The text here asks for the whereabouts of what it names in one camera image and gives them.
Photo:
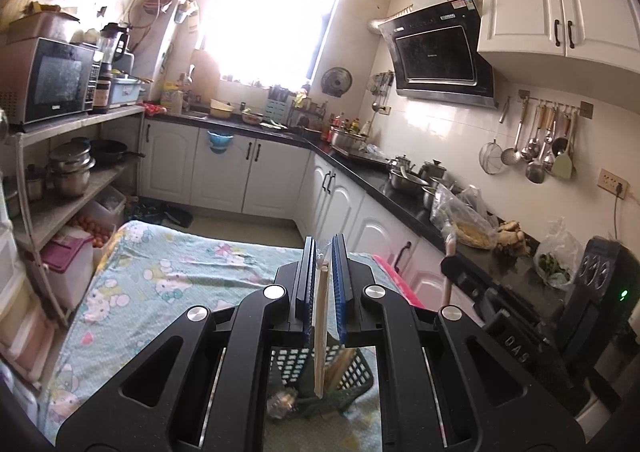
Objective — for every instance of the brown box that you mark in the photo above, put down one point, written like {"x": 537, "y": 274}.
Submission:
{"x": 42, "y": 27}

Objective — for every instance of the round wall fan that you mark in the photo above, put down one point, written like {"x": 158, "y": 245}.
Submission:
{"x": 336, "y": 81}

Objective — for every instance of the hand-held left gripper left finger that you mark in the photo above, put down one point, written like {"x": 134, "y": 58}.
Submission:
{"x": 310, "y": 289}

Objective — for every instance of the ginger roots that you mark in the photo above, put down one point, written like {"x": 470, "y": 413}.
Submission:
{"x": 512, "y": 237}

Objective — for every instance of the black blender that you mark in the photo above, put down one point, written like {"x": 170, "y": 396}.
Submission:
{"x": 112, "y": 62}

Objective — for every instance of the blue hanging bowl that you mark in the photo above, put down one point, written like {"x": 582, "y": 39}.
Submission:
{"x": 221, "y": 141}

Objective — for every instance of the white cabinets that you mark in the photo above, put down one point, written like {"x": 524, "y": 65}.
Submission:
{"x": 560, "y": 2}
{"x": 275, "y": 177}

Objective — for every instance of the blue knife block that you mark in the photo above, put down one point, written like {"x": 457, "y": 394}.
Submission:
{"x": 277, "y": 107}

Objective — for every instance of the light blue lidded container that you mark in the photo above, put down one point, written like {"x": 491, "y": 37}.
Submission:
{"x": 125, "y": 91}

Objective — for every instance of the metal shelf rack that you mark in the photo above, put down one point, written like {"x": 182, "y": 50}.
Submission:
{"x": 65, "y": 209}

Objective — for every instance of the green plastic utensil basket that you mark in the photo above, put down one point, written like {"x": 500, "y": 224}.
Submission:
{"x": 355, "y": 384}

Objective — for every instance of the row of hanging kitchen utensils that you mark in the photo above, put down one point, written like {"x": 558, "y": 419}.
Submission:
{"x": 537, "y": 142}

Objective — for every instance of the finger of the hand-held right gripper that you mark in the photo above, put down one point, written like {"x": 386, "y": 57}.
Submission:
{"x": 470, "y": 277}

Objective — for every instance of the yellow container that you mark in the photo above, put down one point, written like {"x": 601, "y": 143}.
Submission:
{"x": 171, "y": 100}

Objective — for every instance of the plastic bag with greens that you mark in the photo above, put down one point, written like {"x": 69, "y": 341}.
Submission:
{"x": 557, "y": 257}

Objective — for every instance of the group of wooden chopsticks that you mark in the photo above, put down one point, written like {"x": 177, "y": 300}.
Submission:
{"x": 342, "y": 364}

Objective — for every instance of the plastic bag with food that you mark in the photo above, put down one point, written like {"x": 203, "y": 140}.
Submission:
{"x": 465, "y": 222}

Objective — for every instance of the small lidded steel pot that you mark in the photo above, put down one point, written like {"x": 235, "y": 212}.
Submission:
{"x": 35, "y": 182}

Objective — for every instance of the box of eggs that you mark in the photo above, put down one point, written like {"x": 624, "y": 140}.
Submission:
{"x": 95, "y": 232}

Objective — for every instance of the black frying pan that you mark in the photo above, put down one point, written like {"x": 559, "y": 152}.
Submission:
{"x": 112, "y": 151}

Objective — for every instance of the teal printed blanket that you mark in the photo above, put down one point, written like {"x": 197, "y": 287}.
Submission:
{"x": 175, "y": 272}

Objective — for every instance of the steel pot with lid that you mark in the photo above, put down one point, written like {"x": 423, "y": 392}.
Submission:
{"x": 347, "y": 138}

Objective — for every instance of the black range hood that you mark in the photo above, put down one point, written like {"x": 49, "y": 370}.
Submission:
{"x": 435, "y": 52}

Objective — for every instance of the wall power socket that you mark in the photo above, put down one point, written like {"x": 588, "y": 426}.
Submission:
{"x": 614, "y": 181}

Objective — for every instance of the small hanging utensils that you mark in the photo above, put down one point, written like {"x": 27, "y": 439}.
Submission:
{"x": 382, "y": 90}

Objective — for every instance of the clear plastic wrapper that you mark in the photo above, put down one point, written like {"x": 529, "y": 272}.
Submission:
{"x": 282, "y": 402}

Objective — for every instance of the condiment bottles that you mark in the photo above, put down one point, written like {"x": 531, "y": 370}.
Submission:
{"x": 342, "y": 122}

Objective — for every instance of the black microwave oven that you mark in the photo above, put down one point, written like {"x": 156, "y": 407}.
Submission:
{"x": 47, "y": 80}

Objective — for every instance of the pale cutting board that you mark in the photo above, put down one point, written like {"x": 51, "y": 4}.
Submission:
{"x": 206, "y": 75}

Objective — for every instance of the plastic drawer unit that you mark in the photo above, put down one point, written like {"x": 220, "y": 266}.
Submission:
{"x": 20, "y": 292}

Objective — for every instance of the pink lidded storage box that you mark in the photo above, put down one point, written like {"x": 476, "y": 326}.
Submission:
{"x": 67, "y": 267}

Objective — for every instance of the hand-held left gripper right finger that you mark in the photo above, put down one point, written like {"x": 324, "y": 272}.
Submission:
{"x": 342, "y": 294}

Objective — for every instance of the single pale chopstick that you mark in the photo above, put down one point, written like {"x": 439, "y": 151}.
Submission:
{"x": 320, "y": 332}

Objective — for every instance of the white upper cabinets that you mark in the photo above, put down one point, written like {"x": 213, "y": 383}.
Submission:
{"x": 560, "y": 2}

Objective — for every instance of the kitchen window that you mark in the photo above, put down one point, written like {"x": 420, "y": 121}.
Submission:
{"x": 275, "y": 12}

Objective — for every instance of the white lower cabinets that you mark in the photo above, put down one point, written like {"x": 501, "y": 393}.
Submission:
{"x": 275, "y": 177}

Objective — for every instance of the stacked steel pots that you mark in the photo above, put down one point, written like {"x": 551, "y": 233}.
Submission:
{"x": 70, "y": 170}

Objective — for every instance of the dark bag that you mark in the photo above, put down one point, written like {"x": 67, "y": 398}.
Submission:
{"x": 160, "y": 214}

